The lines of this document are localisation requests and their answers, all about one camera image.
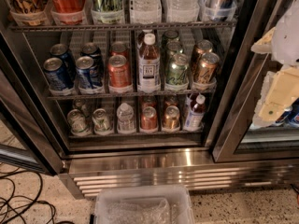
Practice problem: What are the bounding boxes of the blue pepsi can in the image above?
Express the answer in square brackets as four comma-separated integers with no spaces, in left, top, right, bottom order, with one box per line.
[76,56,103,90]
[80,42,104,76]
[50,44,76,80]
[43,57,74,91]

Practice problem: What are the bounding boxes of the clear plastic bin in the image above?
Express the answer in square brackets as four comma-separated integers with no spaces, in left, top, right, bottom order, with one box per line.
[94,185,195,224]

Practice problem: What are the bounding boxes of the red coca cola can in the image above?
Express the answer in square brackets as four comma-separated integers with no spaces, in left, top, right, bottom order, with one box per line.
[52,0,84,25]

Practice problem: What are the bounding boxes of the brown tea bottle rear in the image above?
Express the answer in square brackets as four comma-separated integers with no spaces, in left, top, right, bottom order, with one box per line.
[137,30,152,49]

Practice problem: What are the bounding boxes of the green can rear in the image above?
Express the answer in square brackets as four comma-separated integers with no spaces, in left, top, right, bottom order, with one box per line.
[162,30,179,46]

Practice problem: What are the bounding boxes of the wire shelf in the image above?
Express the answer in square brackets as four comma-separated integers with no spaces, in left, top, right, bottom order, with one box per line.
[8,20,237,33]
[47,88,216,101]

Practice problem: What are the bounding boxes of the pepsi can right fridge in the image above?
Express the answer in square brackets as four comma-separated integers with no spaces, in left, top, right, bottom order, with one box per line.
[288,103,299,127]

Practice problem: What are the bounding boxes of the green can middle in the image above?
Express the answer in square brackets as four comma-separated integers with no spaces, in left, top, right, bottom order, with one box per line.
[165,40,184,63]

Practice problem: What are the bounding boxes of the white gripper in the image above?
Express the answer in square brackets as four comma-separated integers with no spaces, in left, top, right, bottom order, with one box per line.
[250,0,299,127]

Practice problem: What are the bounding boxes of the brown tea bottle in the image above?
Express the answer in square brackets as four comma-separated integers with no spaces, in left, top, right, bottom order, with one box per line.
[138,33,161,92]
[137,30,152,49]

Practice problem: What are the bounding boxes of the green can top shelf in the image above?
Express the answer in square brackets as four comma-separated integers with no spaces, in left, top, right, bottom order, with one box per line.
[92,0,123,24]

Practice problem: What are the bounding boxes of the black cables on floor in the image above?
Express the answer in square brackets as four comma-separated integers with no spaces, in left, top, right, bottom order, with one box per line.
[0,161,76,224]

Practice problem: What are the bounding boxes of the yellow can top shelf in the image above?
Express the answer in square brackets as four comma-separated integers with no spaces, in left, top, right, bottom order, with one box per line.
[8,0,50,26]

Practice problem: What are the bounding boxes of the open fridge glass door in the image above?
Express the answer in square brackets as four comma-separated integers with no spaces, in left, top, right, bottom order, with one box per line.
[0,35,64,175]

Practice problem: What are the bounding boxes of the copper can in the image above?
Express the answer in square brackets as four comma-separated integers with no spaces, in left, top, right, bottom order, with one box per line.
[191,39,213,71]
[193,52,220,84]

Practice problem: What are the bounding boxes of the tea bottle bottom shelf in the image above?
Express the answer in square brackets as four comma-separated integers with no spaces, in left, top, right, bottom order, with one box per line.
[183,94,206,131]

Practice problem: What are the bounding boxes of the brown tea bottle front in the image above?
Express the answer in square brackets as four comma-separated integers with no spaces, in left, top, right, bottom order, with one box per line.
[138,33,161,92]

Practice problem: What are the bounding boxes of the silver green can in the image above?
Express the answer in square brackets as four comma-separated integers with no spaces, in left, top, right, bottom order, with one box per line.
[67,109,90,136]
[92,108,112,135]

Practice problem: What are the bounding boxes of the green can front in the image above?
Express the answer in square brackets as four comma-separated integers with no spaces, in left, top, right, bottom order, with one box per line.
[166,53,189,86]

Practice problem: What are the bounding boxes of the orange soda can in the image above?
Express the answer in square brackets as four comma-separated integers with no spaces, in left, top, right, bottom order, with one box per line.
[108,55,132,88]
[110,41,129,58]

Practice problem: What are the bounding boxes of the copper can front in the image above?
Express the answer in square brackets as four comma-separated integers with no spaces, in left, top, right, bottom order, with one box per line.
[193,52,220,84]

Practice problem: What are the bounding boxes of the middle wire shelf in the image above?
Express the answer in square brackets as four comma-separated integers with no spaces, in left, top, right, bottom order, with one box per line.
[47,88,216,101]

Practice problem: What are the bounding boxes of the gold can bottom shelf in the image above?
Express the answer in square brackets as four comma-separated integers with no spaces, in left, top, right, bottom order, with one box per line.
[163,105,180,131]

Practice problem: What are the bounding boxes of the orange can bottom shelf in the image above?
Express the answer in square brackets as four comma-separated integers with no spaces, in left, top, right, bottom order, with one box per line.
[140,106,157,131]

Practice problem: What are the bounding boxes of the orange soda can rear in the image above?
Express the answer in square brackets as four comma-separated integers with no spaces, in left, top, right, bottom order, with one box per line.
[110,41,129,58]

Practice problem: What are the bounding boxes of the clear water bottle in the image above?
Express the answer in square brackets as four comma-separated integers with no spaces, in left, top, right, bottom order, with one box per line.
[129,0,162,24]
[164,0,199,22]

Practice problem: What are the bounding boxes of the clear water bottle top right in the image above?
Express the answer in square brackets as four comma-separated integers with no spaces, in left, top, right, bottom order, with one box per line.
[164,0,199,22]

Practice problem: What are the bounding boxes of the orange soda can front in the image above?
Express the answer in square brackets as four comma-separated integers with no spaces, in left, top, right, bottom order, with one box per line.
[108,55,132,88]

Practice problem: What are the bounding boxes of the top wire shelf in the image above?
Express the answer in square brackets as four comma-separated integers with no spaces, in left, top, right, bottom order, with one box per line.
[8,20,237,33]

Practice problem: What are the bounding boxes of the copper can rear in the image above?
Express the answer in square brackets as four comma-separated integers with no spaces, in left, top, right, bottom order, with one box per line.
[191,39,213,71]

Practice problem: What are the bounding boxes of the clear water bottle top left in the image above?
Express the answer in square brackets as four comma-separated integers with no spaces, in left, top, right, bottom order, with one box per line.
[129,0,162,24]

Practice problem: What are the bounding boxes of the steel fridge vent grille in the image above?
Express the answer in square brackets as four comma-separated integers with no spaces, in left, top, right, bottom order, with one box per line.
[59,157,299,199]

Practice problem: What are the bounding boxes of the silver green can bottom left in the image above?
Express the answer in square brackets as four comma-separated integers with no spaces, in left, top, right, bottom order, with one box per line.
[67,109,90,136]

